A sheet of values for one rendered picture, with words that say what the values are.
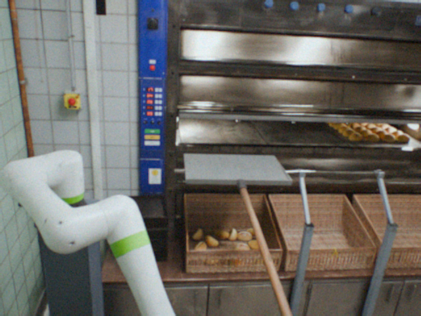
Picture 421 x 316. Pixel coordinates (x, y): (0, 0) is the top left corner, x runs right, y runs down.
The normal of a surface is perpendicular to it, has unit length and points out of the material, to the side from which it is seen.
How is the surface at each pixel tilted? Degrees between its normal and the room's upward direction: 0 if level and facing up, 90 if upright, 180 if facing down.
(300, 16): 90
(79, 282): 90
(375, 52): 69
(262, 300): 90
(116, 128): 90
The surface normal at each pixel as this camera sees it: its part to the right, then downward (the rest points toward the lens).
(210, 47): 0.12, 0.02
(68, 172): 0.67, 0.29
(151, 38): 0.11, 0.37
